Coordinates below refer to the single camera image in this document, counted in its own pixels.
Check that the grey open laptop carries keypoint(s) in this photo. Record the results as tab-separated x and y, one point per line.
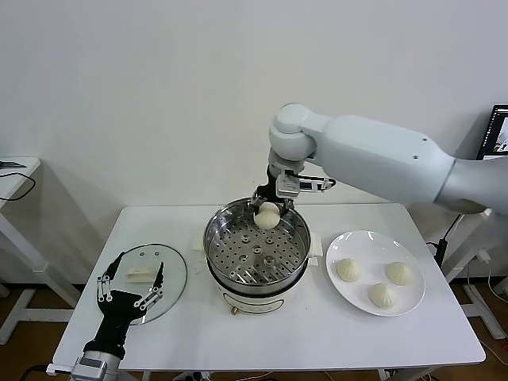
498	131

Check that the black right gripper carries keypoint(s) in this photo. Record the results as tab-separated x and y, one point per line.
272	180

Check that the stainless steel steamer basket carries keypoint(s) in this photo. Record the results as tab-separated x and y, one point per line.
222	254

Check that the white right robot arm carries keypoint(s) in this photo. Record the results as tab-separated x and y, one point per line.
377	151

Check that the white charger plug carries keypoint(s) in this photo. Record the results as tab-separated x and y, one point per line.
484	256

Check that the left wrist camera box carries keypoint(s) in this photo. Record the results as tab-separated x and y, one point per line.
94	363

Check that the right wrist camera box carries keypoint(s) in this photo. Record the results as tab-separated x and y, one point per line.
287	185

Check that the white steamed baozi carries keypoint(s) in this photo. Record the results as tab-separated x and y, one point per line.
383	295
349	270
266	218
399	274

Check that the white round plate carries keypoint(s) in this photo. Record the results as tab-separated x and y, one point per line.
357	246

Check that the flat black tool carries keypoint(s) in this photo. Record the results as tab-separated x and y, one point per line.
14	163

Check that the white side table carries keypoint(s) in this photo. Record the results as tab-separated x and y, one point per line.
16	186
462	262

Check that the round glass pot lid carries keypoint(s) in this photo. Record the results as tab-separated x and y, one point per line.
174	262

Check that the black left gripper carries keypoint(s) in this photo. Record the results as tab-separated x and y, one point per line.
119	309

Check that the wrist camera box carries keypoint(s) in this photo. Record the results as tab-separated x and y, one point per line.
287	185
94	363

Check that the black power adapter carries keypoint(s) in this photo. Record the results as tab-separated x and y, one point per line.
439	250

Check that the white floor power strip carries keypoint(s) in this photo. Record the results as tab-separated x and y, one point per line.
194	375

